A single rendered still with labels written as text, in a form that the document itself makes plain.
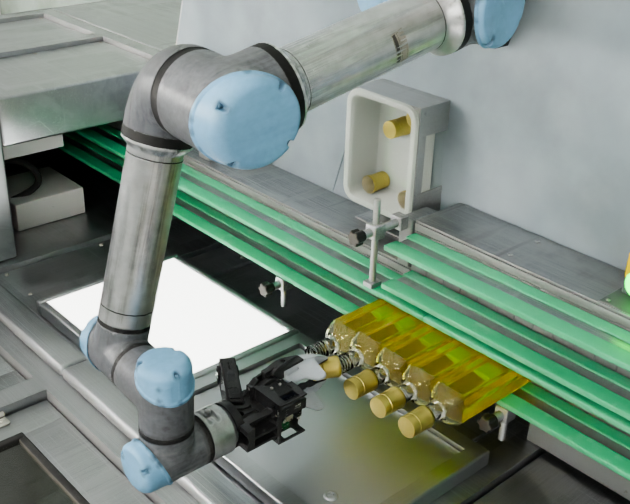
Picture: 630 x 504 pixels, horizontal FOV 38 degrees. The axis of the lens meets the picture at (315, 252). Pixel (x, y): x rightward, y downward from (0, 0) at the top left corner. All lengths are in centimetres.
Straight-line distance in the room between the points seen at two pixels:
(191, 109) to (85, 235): 124
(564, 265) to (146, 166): 70
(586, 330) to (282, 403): 45
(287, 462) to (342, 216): 57
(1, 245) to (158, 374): 103
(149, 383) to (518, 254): 66
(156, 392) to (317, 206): 79
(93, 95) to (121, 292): 96
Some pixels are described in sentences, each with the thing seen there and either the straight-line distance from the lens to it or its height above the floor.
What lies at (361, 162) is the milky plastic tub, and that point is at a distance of 179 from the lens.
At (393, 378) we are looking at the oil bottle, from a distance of 147.
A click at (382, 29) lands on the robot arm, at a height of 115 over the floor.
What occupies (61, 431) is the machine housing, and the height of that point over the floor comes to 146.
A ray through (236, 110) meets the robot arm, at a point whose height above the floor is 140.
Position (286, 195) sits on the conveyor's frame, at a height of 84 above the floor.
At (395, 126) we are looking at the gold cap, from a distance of 170.
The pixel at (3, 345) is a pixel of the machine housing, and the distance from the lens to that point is 188.
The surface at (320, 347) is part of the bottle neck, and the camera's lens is 152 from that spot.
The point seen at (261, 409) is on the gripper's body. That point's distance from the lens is 137.
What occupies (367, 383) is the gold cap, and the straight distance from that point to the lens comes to 144.
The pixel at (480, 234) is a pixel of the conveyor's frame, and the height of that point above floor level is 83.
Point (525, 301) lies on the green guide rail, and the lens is 145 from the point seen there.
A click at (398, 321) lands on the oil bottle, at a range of 156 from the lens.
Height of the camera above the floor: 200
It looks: 37 degrees down
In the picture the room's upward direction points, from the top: 111 degrees counter-clockwise
